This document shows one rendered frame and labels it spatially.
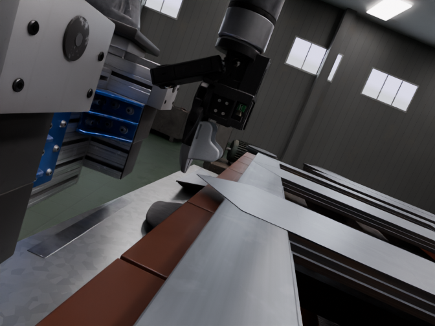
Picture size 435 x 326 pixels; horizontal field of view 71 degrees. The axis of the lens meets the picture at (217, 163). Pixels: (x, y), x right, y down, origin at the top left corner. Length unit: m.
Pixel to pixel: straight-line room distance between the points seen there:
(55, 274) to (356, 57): 10.83
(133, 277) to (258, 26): 0.36
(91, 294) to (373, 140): 11.15
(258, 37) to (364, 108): 10.63
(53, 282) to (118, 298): 0.25
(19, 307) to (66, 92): 0.25
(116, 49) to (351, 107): 10.38
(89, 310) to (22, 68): 0.15
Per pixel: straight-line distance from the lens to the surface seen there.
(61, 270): 0.48
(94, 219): 0.62
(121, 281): 0.23
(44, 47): 0.24
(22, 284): 0.45
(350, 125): 10.92
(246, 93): 0.47
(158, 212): 0.66
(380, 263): 0.48
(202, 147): 0.47
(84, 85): 0.31
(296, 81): 10.40
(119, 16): 0.74
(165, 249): 0.28
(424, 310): 0.46
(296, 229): 0.43
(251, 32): 0.47
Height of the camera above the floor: 0.96
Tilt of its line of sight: 10 degrees down
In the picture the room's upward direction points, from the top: 21 degrees clockwise
